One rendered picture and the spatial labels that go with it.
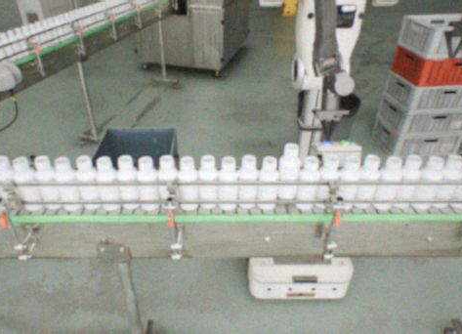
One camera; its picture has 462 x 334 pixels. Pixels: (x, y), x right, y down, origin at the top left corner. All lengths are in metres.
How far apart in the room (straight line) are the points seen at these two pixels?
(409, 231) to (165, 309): 1.31
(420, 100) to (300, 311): 1.94
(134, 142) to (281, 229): 0.85
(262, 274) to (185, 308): 0.46
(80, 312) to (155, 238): 1.11
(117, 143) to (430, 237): 1.27
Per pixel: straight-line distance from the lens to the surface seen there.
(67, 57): 2.91
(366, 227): 1.17
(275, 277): 1.91
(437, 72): 3.20
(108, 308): 2.13
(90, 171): 1.06
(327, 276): 1.96
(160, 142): 1.64
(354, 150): 1.21
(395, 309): 2.26
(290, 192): 1.04
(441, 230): 1.28
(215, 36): 4.59
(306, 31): 1.47
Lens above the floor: 1.72
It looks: 33 degrees down
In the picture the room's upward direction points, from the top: straight up
